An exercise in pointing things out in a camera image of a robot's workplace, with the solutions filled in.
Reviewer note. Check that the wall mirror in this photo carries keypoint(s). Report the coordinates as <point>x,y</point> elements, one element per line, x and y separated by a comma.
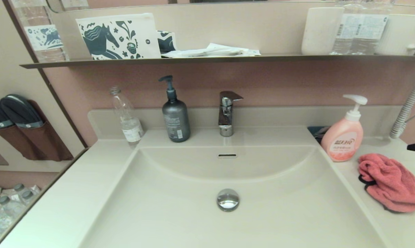
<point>142,2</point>

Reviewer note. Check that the pink hand soap pump bottle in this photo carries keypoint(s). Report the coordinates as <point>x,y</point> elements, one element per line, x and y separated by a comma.
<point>341,141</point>

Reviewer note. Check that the pink cloth black trim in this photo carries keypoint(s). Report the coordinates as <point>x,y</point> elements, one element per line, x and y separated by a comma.
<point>390,186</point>

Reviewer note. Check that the metal wall shelf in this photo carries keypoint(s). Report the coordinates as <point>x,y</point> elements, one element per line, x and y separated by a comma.
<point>193,61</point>

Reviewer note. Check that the white horse print pouch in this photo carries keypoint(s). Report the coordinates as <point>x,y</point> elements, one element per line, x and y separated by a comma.
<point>118,37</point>

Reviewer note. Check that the dark blue packet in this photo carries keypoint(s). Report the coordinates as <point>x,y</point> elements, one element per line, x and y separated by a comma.
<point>314,131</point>

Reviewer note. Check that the clear bottle horse print label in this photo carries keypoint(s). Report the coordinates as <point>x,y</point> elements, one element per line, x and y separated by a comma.
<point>42,37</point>

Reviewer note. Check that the chrome sink faucet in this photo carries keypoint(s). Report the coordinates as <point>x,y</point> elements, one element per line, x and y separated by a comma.
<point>225,117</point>

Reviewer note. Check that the grey pump soap bottle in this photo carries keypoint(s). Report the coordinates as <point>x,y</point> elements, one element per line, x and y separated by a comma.
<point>176,120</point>

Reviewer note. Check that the small teal patterned box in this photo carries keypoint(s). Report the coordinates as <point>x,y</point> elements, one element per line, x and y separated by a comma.
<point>167,42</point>

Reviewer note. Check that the uncapped clear plastic bottle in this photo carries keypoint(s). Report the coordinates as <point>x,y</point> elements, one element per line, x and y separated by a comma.
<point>131,129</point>

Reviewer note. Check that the white ceramic sink basin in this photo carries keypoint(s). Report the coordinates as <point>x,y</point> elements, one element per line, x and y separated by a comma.
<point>180,213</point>

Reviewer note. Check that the chrome sink drain stopper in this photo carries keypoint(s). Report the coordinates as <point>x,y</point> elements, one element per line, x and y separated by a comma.
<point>228,199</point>

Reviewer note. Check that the clear labelled water bottle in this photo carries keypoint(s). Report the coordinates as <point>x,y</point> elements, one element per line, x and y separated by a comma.
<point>373,31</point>
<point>347,31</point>

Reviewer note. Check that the brown slipper holder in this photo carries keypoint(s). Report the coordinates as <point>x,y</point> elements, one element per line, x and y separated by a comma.
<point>45,141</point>
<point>14,141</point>

